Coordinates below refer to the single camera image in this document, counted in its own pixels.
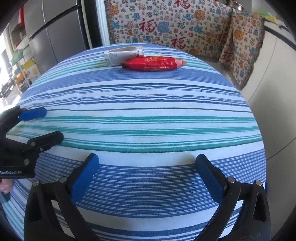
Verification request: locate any long red snack packet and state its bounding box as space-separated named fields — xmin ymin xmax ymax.
xmin=121 ymin=56 xmax=187 ymax=72

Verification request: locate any person's left hand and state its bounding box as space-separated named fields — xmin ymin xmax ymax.
xmin=0 ymin=179 xmax=14 ymax=194

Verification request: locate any white storage rack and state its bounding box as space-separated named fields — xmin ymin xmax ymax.
xmin=1 ymin=49 xmax=32 ymax=98

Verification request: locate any grey multi-door refrigerator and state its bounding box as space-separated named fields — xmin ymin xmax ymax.
xmin=23 ymin=0 xmax=89 ymax=74

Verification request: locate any patterned fu character cloth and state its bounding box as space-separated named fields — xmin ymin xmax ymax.
xmin=104 ymin=0 xmax=265 ymax=90

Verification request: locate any yellow green cardboard box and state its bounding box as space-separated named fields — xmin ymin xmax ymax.
xmin=23 ymin=59 xmax=41 ymax=82

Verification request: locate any blue striped tablecloth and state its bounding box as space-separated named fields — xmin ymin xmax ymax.
xmin=8 ymin=44 xmax=266 ymax=240

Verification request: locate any floral paper tissue pack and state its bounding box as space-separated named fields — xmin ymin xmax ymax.
xmin=103 ymin=46 xmax=144 ymax=67

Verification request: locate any stainless steel pot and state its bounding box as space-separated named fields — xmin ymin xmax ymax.
xmin=226 ymin=0 xmax=244 ymax=11

